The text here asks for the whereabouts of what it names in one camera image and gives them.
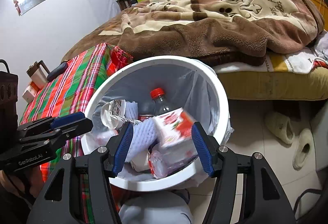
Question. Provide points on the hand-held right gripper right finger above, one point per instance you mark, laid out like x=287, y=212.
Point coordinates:
x=201, y=149

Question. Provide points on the red clear plastic packet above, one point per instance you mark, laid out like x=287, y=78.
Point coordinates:
x=164, y=162

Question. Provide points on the person's left forearm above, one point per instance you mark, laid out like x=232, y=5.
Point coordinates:
x=10, y=208

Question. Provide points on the person's left hand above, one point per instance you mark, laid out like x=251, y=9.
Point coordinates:
x=37, y=179

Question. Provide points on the white paper wrapper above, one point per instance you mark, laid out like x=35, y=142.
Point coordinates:
x=112, y=114

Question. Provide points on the red white drink carton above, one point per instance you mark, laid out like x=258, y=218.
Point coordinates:
x=174, y=126

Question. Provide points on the plaid tablecloth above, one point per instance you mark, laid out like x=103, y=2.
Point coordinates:
x=76, y=80

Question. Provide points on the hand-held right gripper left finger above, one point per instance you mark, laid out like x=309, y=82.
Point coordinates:
x=123, y=149

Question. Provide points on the plastic bottle with red label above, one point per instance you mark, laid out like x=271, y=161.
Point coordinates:
x=161, y=103

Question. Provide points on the beige tumbler with brown lid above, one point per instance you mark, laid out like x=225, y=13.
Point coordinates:
x=38, y=75

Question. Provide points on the cream slipper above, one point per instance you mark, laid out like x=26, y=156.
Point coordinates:
x=306, y=149
x=279, y=126

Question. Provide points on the white orange cardboard box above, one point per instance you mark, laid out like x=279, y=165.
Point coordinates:
x=29, y=93

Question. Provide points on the dark glasses case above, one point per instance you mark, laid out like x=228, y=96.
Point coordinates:
x=57, y=71

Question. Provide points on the brown beige blanket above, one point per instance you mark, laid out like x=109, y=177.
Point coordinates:
x=205, y=34

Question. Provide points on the white round bin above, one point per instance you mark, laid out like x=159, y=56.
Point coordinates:
x=179, y=61

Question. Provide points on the clear plastic bin liner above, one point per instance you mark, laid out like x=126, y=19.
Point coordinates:
x=199, y=91

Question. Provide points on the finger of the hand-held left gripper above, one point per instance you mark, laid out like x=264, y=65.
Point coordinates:
x=66, y=119
x=76, y=129

